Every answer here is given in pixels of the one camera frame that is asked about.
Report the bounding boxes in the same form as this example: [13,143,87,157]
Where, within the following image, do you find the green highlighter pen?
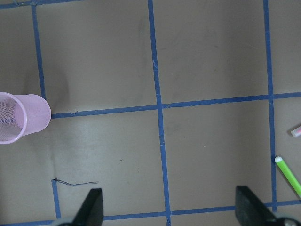
[275,156,301,197]

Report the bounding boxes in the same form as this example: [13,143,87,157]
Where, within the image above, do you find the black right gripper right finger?
[236,186,277,226]

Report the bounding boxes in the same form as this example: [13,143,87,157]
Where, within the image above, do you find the pink mesh cup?
[0,92,51,145]

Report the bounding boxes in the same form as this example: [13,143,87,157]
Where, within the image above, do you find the pink highlighter pen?
[291,126,301,137]

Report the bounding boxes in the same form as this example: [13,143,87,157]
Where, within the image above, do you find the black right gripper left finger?
[71,188,103,226]

